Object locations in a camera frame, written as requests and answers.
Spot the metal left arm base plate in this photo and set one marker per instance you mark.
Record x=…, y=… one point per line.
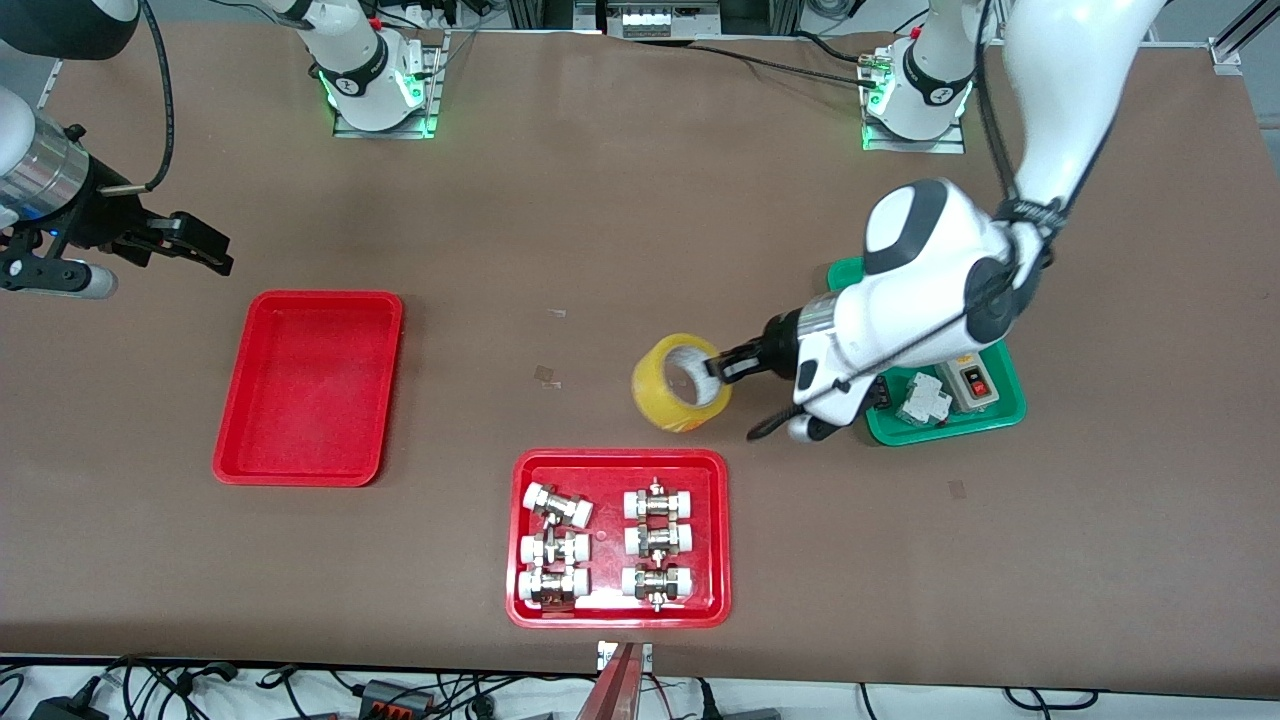
x=915, y=146

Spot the white power strip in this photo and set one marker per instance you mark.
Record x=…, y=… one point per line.
x=645, y=18

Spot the yellow tape roll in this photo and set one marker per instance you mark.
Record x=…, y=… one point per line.
x=655, y=395

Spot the grey push button switch box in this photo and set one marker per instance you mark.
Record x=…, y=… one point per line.
x=975, y=385

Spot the black power adapter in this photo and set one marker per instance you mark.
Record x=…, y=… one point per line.
x=65, y=710

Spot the red tray holding valves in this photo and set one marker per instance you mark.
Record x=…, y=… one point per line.
x=608, y=540

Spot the metal valve with white caps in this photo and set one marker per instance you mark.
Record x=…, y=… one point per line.
x=555, y=547
x=553, y=583
x=658, y=540
x=557, y=505
x=658, y=503
x=657, y=582

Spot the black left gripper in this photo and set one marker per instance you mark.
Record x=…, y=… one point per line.
x=771, y=347

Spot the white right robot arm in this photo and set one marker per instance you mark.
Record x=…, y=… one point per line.
x=15, y=125

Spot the red and grey profile bar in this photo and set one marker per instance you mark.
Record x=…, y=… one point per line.
x=612, y=695

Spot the aluminium corner profile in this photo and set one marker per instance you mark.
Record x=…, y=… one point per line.
x=1235, y=45

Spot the empty red plastic tray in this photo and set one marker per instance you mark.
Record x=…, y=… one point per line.
x=310, y=390

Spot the white circuit breaker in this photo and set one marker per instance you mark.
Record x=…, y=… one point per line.
x=925, y=402

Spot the green plastic tray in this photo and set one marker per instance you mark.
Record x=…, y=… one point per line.
x=950, y=428

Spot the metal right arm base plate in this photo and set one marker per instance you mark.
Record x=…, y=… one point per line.
x=385, y=132

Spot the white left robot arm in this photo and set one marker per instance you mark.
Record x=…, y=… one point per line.
x=920, y=300

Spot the small metal bracket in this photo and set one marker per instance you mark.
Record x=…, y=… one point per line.
x=608, y=655

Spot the black relay module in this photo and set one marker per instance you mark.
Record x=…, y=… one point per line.
x=882, y=392

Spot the aluminium frame profile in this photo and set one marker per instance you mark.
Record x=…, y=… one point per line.
x=530, y=12

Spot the grey adapter with red parts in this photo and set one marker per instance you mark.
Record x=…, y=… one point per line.
x=395, y=697

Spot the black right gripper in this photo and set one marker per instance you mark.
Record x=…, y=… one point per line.
x=100, y=213

